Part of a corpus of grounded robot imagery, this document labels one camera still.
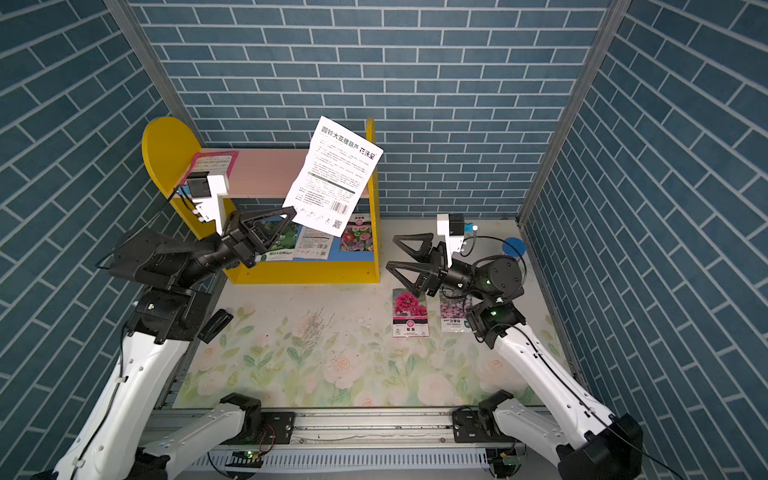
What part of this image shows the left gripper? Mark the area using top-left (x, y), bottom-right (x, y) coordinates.
top-left (174, 211), bottom-right (292, 290)

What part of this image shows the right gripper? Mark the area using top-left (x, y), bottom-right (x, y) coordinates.
top-left (394, 240), bottom-right (489, 307)

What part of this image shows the red peony seed bag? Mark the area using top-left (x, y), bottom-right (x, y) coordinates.
top-left (392, 288), bottom-right (429, 338)

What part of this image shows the purple flower seed bag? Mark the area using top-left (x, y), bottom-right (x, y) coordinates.
top-left (439, 294), bottom-right (472, 333)

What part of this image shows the white text gourd seed bag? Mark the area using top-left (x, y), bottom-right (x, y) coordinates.
top-left (283, 116), bottom-right (383, 237)

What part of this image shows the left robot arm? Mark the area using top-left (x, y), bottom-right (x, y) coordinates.
top-left (37, 207), bottom-right (296, 479)

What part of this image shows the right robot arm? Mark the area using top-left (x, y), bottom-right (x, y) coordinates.
top-left (386, 233), bottom-right (643, 479)

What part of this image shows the green gourd seed bag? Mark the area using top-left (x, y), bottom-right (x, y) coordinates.
top-left (255, 223), bottom-right (302, 262)

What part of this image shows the white back-side seed bag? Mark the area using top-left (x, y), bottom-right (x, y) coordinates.
top-left (294, 226), bottom-right (335, 260)

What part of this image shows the yellow wooden shelf unit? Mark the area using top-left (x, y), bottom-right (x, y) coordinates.
top-left (141, 117), bottom-right (381, 285)

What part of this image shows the colourful flower seed bag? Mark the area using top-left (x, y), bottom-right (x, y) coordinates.
top-left (340, 213), bottom-right (374, 252)

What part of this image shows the pink-bordered seed bag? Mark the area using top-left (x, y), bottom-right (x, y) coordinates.
top-left (181, 150), bottom-right (239, 186)

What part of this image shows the floral table mat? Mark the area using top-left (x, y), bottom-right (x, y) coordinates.
top-left (172, 218), bottom-right (568, 409)

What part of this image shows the steel bottle blue cap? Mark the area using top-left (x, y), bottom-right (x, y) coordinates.
top-left (502, 237), bottom-right (527, 259)

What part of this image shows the small black box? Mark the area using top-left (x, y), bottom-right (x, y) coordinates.
top-left (197, 309), bottom-right (234, 344)

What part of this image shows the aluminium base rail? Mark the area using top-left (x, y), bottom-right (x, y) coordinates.
top-left (104, 406), bottom-right (631, 480)

